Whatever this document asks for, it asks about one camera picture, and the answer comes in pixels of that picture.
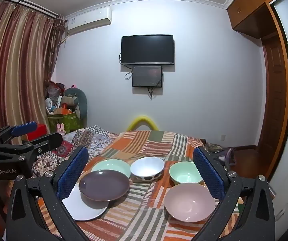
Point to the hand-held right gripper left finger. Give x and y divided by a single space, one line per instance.
72 173

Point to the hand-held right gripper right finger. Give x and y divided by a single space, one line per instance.
209 173

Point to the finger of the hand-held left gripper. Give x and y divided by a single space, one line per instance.
23 128
48 140

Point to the pink bowl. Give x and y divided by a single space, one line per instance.
189 200

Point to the green plate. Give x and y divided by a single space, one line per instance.
108 165

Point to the red box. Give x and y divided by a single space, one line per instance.
40 129

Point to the pink bunny toy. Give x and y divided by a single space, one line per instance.
61 129

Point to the green bowl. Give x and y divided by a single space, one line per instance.
184 172

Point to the purple bag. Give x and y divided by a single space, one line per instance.
227 155

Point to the green storage box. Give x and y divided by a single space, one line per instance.
68 121

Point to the purple plate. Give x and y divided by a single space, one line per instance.
103 184

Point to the white plush toy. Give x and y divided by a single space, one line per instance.
49 103

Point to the white plate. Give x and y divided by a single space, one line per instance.
83 209

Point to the red plastic bag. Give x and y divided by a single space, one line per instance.
53 89

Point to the striped curtain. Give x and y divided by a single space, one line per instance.
16 67

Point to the white spotted bowl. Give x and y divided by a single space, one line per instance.
146 167

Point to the orange striped patchwork blanket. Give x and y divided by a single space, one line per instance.
144 143

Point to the yellow foam tube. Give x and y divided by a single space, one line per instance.
141 118

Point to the wooden door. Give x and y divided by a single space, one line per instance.
275 100

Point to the small black monitor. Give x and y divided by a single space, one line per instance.
146 76

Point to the curtain rod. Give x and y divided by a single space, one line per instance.
26 3

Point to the white air conditioner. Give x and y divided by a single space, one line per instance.
88 21

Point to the wooden overhead cabinet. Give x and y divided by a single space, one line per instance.
249 7

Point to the black wall television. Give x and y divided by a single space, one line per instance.
147 49

